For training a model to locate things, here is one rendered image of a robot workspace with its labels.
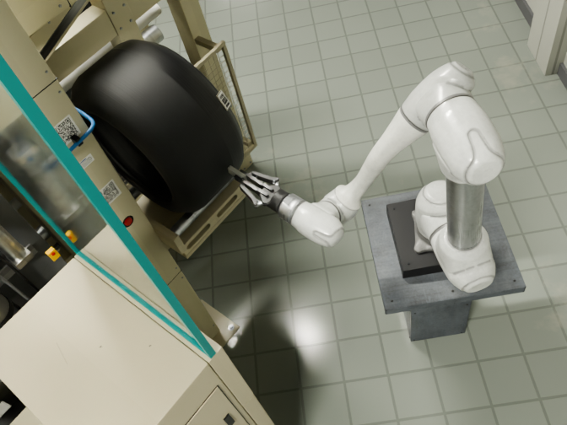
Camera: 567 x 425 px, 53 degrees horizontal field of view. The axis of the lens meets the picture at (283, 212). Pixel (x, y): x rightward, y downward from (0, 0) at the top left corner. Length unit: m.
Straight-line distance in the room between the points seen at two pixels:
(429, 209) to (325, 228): 0.40
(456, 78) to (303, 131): 2.16
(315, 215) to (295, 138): 1.80
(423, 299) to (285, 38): 2.59
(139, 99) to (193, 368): 0.81
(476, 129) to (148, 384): 0.98
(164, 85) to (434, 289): 1.17
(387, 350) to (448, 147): 1.52
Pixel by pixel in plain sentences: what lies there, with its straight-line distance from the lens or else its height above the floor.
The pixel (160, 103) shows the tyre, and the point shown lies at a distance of 1.77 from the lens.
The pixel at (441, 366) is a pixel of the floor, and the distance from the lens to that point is 2.72.
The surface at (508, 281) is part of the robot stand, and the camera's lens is 2.19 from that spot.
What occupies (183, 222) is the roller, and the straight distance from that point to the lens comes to 2.12.
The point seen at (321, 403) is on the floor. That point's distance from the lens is 2.68.
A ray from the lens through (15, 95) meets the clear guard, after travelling 0.77.
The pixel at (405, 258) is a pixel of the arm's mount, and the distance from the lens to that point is 2.14.
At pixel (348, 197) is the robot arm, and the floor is 1.08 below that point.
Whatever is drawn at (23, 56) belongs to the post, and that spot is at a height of 1.76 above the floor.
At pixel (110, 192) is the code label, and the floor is 1.22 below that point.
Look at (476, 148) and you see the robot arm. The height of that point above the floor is 1.53.
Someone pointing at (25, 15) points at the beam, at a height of 1.70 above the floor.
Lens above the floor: 2.55
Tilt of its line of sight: 54 degrees down
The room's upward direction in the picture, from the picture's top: 17 degrees counter-clockwise
